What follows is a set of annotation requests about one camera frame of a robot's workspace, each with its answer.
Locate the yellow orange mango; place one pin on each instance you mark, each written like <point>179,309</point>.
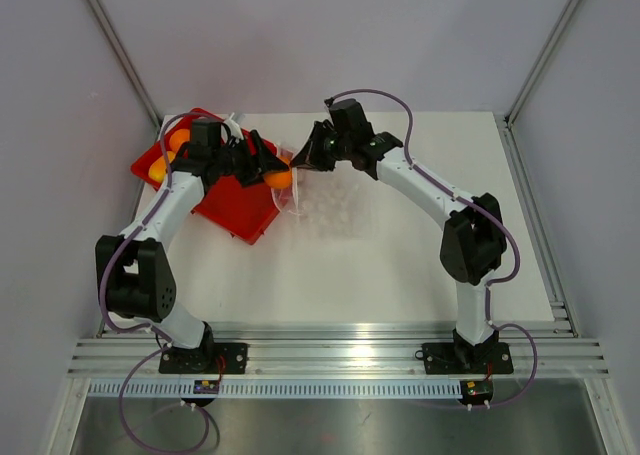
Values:
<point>157,170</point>

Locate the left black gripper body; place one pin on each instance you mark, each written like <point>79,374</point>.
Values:
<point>236,161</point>

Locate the orange persimmon fruit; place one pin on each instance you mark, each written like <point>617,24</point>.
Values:
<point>178,138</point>

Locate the left small circuit board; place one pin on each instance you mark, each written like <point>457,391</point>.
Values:
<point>202,387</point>

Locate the clear dotted zip bag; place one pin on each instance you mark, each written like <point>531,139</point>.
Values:
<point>326,205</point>

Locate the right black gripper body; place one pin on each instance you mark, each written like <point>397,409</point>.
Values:
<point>338,147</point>

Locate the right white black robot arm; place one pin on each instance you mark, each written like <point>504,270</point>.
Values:
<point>472,244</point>

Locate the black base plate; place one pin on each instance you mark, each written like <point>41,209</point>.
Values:
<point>439,359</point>
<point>225,358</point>

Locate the aluminium mounting rail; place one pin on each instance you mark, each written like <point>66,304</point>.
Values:
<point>355,350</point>

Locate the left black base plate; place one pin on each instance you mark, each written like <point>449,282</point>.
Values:
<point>225,358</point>

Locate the small circuit board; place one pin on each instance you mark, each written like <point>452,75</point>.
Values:
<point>202,387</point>
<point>476,392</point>

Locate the right small circuit board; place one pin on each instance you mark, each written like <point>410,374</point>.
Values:
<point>476,392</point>

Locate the red plastic tray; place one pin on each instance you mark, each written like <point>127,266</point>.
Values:
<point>245,213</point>

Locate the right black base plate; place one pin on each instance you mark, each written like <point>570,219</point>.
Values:
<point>439,359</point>

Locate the aluminium frame post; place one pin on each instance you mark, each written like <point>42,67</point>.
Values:
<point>109,32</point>
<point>543,59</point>

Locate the right aluminium frame post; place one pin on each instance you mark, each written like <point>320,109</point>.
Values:
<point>543,59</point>

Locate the white slotted cable duct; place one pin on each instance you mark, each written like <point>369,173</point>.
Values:
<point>439,389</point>

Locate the orange round fruit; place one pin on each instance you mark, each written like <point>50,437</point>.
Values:
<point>279,180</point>

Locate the left aluminium frame post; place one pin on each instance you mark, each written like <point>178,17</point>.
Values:
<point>109,32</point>

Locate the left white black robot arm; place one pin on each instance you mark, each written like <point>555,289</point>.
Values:
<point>134,277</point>

